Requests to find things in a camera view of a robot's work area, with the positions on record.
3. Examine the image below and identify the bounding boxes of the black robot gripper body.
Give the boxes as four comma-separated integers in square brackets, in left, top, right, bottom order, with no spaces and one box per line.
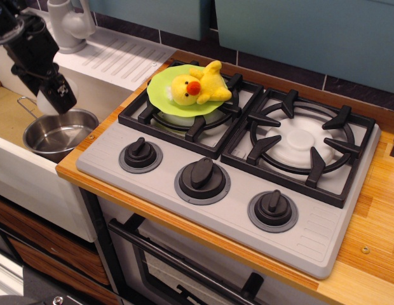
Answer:
[2,18,59,79]

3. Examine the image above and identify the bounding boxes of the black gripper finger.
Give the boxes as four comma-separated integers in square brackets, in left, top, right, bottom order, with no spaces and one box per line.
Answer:
[16,71,44,97]
[39,73,77,115]

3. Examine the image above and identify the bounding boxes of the white egg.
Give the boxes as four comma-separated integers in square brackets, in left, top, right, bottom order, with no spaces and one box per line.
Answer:
[37,78,79,116]

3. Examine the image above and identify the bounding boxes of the yellow stuffed duck toy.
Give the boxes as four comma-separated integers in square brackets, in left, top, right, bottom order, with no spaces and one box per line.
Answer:
[170,60,232,106]

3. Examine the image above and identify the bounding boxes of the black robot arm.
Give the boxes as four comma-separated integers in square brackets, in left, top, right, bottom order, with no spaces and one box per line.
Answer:
[0,1,77,115]

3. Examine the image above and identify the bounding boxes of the stainless steel pot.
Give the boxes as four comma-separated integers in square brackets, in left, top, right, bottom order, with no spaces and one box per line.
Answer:
[17,97,99,163]

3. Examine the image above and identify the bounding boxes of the white toy sink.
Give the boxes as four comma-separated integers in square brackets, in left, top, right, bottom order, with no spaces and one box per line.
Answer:
[0,28,174,242]

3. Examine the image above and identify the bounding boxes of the light green plastic plate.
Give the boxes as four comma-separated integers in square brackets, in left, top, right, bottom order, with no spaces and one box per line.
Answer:
[147,64,224,118]

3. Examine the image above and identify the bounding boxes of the grey toy faucet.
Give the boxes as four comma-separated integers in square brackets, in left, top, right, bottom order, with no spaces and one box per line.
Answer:
[47,0,96,54]

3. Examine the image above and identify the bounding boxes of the black left stove knob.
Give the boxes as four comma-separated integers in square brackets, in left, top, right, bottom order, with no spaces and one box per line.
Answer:
[118,137,163,174]

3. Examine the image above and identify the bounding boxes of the black stove knob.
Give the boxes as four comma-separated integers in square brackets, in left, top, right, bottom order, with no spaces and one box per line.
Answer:
[118,137,163,174]
[174,157,231,206]
[247,190,299,233]

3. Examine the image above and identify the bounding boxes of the black left burner grate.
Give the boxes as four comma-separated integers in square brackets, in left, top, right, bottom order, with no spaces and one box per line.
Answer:
[118,60,264,159]

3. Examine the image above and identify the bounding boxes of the black burner grate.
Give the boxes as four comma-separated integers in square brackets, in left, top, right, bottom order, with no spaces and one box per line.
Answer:
[118,60,264,159]
[221,89,380,208]

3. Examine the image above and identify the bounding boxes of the wooden drawer front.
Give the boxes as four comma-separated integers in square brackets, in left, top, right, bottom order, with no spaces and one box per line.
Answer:
[0,196,110,286]

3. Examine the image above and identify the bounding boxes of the black middle stove knob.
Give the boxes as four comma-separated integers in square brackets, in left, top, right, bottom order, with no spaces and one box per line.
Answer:
[174,157,231,206]

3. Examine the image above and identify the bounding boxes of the toy oven door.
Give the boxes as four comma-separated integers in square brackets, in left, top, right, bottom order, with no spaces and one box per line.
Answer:
[108,214,319,304]

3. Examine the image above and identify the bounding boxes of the black right stove knob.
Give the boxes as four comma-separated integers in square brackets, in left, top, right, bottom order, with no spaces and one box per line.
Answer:
[247,190,299,233]

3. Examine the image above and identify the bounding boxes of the grey toy stove top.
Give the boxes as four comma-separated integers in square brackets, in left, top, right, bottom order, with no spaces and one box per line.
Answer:
[75,60,382,280]

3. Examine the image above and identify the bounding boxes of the black right burner grate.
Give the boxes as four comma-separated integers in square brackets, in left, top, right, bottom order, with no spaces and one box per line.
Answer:
[221,89,380,208]

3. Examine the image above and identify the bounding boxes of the black oven door handle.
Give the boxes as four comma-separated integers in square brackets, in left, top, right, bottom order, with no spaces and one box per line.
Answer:
[108,219,264,304]

